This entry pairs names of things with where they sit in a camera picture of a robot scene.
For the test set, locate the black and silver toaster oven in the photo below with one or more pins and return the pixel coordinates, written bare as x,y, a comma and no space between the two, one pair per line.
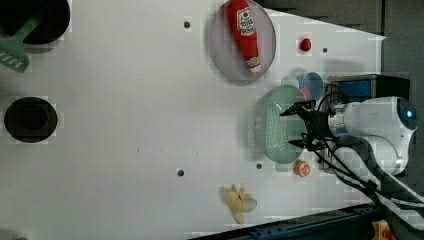
363,88

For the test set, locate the grey round plate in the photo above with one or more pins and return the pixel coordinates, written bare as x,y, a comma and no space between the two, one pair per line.
226,52

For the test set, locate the peeled toy banana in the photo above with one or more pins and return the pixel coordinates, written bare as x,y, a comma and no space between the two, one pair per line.
239,202

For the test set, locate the blue cup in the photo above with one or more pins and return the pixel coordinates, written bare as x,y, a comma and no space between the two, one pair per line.
313,82

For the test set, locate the red toy strawberry on table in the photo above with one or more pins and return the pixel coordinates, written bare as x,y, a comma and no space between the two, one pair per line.
305,45

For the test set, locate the black pot with spatula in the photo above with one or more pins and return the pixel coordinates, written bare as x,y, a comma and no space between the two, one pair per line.
52,18

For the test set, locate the blue metal frame rail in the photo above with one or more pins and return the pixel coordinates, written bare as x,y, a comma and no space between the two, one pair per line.
351,223

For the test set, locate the green plastic spatula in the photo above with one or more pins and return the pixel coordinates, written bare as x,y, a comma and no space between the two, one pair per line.
12,51

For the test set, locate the toy orange half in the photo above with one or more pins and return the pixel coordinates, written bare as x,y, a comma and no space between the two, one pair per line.
302,168

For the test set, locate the red strawberry in blue cup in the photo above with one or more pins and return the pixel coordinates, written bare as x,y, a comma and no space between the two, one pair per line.
306,93

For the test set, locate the yellow red emergency button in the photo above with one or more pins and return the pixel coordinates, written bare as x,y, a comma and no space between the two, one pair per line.
382,231

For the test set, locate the mint green plastic strainer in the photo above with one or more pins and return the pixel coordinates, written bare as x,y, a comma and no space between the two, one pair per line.
270,133

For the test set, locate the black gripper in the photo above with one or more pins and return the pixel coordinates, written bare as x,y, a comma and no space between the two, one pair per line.
316,124

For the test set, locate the red ketchup bottle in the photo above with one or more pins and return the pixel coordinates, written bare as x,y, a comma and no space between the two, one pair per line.
243,29

